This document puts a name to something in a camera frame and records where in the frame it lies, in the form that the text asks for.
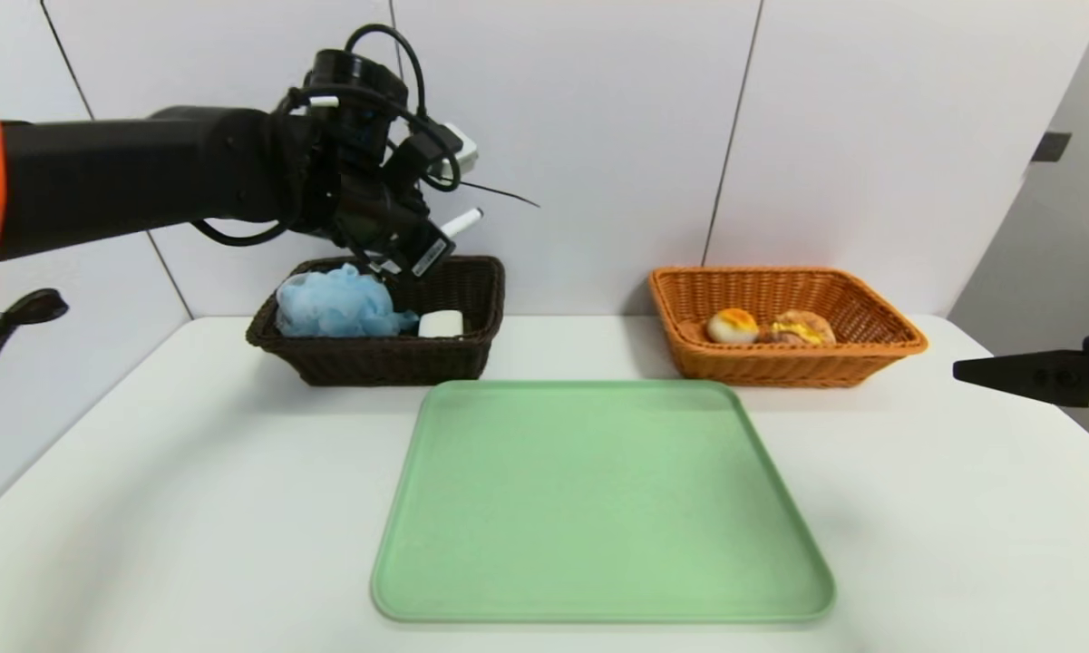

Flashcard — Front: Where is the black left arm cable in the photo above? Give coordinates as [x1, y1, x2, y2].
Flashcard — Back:
[190, 23, 541, 250]

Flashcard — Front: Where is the orange and white egg bun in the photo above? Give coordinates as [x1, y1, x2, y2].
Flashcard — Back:
[705, 308, 760, 346]

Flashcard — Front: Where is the braided cable with white label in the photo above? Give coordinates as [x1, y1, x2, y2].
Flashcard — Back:
[0, 288, 70, 482]

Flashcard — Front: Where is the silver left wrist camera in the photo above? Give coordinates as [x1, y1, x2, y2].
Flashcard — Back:
[431, 122, 480, 178]

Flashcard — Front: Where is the dark brown wicker basket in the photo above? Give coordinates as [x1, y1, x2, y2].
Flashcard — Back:
[246, 255, 507, 386]

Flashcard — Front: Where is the brown cream puff bun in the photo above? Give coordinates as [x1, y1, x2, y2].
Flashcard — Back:
[762, 310, 836, 346]

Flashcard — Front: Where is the light blue bath loofah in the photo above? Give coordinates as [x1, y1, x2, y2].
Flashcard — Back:
[277, 263, 421, 338]

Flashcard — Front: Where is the orange wicker basket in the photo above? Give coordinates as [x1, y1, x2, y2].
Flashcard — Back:
[647, 266, 928, 389]

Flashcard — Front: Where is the light green plastic tray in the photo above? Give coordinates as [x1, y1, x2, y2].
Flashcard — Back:
[372, 379, 837, 625]

